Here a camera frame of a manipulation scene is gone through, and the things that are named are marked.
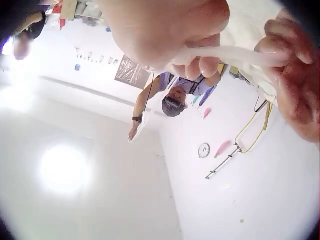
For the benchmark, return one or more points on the person's left hand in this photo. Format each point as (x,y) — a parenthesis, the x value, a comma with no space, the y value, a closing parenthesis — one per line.
(133,131)

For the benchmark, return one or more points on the person's right hand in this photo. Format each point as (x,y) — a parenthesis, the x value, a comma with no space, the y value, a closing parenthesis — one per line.
(160,30)

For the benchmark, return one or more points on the person's right fingers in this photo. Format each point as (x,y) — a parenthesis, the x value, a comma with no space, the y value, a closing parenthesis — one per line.
(297,85)

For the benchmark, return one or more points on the person's right thumb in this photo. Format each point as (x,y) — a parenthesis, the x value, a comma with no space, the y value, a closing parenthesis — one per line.
(203,67)

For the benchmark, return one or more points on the person's body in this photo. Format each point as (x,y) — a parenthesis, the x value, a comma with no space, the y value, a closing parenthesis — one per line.
(186,85)

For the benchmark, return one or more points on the blue elongated object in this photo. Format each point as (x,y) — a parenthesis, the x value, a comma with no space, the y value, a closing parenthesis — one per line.
(207,95)

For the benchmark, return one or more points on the teal elongated object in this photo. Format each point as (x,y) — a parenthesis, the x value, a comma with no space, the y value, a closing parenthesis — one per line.
(195,100)

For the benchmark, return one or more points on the pink elongated object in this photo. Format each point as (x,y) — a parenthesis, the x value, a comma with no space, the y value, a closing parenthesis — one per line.
(207,113)
(223,148)

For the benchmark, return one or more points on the grey plastic sheet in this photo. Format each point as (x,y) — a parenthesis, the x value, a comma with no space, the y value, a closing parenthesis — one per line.
(131,72)

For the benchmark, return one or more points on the black wrist band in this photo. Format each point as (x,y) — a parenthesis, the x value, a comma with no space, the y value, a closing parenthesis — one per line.
(137,118)

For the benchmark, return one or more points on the cluttered shelf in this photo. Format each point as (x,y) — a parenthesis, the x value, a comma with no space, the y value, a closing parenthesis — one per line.
(75,12)

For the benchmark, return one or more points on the round ceiling lamp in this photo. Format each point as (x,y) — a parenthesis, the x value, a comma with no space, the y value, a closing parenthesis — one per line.
(64,168)

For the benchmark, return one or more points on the round wall gauge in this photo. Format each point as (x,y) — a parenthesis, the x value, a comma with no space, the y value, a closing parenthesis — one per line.
(204,150)

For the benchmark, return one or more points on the metal wall pipe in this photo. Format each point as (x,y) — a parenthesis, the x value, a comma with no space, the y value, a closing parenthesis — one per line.
(222,163)

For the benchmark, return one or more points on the row of wall sockets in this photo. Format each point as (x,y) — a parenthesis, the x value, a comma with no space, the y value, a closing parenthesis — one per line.
(101,58)

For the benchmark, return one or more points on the small blue wall box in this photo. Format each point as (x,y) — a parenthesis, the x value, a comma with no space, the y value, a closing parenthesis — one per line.
(77,67)

